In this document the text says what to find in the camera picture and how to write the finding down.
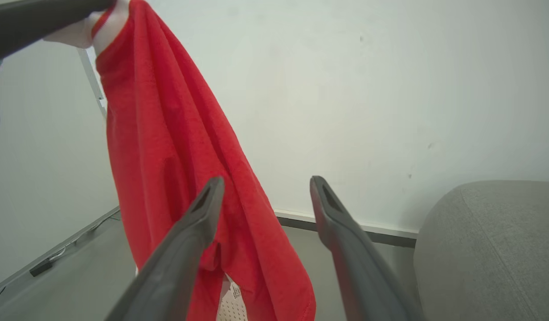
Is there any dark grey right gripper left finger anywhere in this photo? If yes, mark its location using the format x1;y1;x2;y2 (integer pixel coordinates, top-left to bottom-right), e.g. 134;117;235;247
105;177;225;321

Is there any white metal pole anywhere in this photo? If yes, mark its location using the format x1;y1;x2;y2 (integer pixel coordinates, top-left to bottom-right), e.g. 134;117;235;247
77;48;108;119

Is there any red garment with white trim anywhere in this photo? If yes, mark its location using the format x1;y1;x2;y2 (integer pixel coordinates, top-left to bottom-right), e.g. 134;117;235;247
43;0;316;321

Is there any white perforated laundry basket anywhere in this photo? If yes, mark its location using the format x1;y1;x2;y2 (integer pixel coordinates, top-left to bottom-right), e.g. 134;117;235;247
216;273;248;321

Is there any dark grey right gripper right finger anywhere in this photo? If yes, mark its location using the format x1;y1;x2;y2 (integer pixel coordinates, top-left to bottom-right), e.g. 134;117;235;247
310;176;426;321

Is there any grey fabric sofa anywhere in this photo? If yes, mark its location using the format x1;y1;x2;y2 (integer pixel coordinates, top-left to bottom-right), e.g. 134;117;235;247
414;180;549;321

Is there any thin floor cable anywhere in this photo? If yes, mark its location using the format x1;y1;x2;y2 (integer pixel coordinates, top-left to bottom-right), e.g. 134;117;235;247
47;214;121;263

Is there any black power adapter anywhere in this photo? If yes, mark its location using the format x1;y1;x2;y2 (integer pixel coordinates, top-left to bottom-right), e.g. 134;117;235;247
29;259;53;277

